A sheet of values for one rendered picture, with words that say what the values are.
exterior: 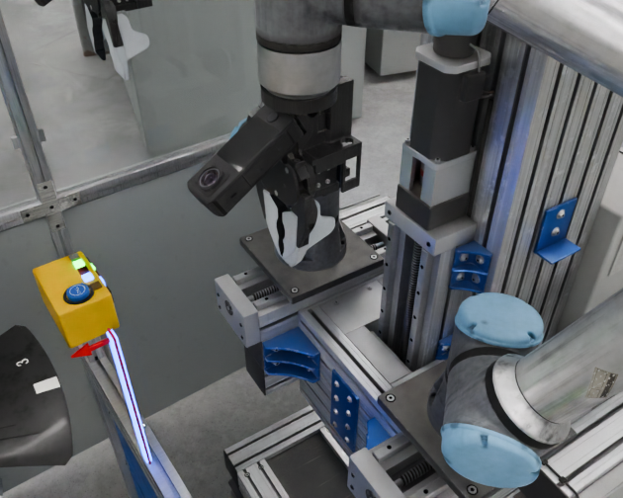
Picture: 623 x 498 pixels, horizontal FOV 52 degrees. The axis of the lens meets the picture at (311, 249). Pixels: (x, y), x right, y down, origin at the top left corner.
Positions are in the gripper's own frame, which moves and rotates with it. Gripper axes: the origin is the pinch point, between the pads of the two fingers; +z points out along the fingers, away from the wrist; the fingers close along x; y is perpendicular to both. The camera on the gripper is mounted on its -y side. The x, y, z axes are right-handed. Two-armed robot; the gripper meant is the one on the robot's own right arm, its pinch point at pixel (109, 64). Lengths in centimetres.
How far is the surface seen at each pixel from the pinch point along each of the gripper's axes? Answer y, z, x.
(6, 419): -33, 32, -29
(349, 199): 145, 148, 114
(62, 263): -13.8, 40.9, 10.4
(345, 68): 188, 109, 176
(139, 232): 13, 67, 45
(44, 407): -28, 33, -29
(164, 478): -14, 63, -30
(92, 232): 1, 62, 45
